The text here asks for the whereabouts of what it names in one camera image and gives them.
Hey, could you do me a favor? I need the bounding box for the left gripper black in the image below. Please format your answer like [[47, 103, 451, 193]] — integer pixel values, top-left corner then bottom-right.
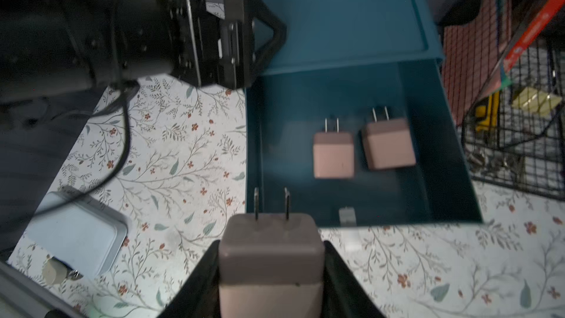
[[167, 0, 287, 90]]

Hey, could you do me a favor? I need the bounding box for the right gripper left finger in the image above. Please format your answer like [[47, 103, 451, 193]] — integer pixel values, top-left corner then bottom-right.
[[158, 240, 221, 318]]

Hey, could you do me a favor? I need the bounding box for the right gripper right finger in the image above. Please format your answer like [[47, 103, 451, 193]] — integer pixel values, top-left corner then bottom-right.
[[322, 241, 385, 318]]

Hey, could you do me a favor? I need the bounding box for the pink plug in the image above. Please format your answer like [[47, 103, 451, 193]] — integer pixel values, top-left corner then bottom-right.
[[219, 191, 325, 317], [361, 107, 416, 171], [313, 118, 355, 179]]

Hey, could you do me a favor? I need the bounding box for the teal drawer cabinet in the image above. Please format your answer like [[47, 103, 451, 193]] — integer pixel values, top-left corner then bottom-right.
[[246, 0, 482, 228]]

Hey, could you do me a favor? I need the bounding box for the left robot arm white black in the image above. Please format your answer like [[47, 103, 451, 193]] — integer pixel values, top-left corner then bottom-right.
[[1, 0, 287, 105]]

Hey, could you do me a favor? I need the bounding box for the light blue tin box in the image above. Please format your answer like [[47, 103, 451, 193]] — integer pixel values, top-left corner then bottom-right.
[[25, 196, 130, 279]]

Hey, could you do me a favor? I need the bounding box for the floral table mat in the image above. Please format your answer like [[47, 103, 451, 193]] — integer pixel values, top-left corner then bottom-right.
[[6, 72, 565, 318]]

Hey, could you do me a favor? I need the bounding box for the red book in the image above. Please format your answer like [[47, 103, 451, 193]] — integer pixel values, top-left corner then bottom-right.
[[503, 0, 564, 72]]

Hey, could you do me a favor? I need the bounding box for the black wire desk organizer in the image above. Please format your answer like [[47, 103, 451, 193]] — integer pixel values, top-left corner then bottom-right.
[[438, 0, 564, 200]]

